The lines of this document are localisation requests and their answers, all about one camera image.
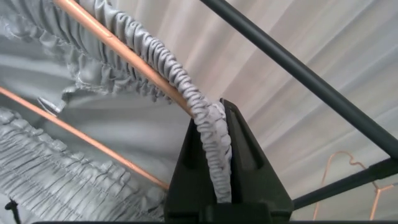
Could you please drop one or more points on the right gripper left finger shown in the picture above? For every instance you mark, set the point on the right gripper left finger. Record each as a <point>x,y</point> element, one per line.
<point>189,180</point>

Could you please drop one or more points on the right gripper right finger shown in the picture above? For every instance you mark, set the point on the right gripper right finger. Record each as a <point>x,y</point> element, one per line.
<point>258,186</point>

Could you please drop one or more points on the pale grey shorts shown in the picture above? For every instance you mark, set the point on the pale grey shorts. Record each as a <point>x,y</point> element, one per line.
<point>93,133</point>

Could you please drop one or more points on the pink clothes hanger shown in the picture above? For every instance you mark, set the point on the pink clothes hanger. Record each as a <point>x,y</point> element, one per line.
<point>375,202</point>
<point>109,39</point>

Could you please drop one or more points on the black clothes rack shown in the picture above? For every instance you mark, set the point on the black clothes rack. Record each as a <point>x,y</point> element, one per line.
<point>295,64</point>

